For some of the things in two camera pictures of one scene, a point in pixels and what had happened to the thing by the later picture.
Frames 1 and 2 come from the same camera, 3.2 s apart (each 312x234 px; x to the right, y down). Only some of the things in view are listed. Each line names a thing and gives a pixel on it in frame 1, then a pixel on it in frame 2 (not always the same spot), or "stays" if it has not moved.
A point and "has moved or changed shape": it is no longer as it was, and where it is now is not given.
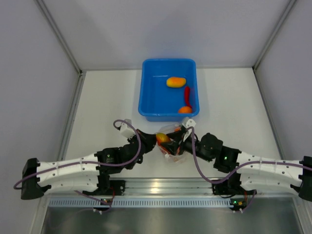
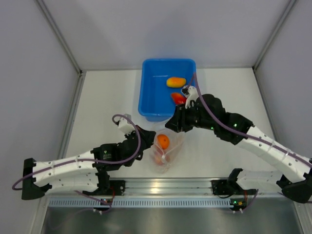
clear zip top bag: (166, 129) has moved or changed shape
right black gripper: (173, 146) to (180, 110)
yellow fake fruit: (176, 82) stays
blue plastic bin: (158, 102) stays
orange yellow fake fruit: (162, 137) to (178, 98)
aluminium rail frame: (162, 187) stays
